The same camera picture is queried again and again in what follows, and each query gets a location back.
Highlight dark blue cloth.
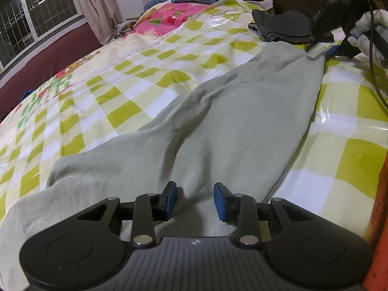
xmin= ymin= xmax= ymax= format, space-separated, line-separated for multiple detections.
xmin=144 ymin=0 xmax=174 ymax=11

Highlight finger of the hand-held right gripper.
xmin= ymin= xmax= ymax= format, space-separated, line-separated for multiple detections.
xmin=325 ymin=28 xmax=358 ymax=59

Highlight grey-green pants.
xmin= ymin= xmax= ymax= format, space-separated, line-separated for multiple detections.
xmin=0 ymin=41 xmax=328 ymax=291

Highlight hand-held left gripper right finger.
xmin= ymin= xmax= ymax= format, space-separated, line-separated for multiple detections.
xmin=214 ymin=182 xmax=313 ymax=247

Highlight black cable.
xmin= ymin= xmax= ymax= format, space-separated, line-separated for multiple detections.
xmin=368 ymin=4 xmax=388 ymax=110

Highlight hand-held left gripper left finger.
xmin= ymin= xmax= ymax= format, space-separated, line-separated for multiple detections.
xmin=77 ymin=181 xmax=178 ymax=247

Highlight patterned cloth pile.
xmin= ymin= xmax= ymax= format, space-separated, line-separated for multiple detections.
xmin=116 ymin=19 xmax=140 ymax=35

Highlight maroon window bench cushion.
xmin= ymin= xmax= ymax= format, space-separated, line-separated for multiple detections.
xmin=0 ymin=21 xmax=105 ymax=122

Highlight dark grey folded garment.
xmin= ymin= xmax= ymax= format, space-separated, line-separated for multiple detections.
xmin=249 ymin=9 xmax=335 ymax=45

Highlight pink strawberry printed bedsheet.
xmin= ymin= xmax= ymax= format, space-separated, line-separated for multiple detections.
xmin=0 ymin=1 xmax=219 ymax=122

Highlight barred window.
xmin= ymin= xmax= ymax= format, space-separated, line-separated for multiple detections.
xmin=0 ymin=0 xmax=84 ymax=69

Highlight beige curtain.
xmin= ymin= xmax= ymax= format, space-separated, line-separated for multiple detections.
xmin=68 ymin=0 xmax=122 ymax=45

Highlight person's right hand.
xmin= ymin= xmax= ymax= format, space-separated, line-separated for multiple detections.
xmin=347 ymin=8 xmax=388 ymax=65

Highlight orange dotted cloth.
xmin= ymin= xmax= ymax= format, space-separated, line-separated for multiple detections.
xmin=363 ymin=154 xmax=388 ymax=291

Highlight yellow-green checked plastic sheet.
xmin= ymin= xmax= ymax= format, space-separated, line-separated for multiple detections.
xmin=0 ymin=0 xmax=388 ymax=249

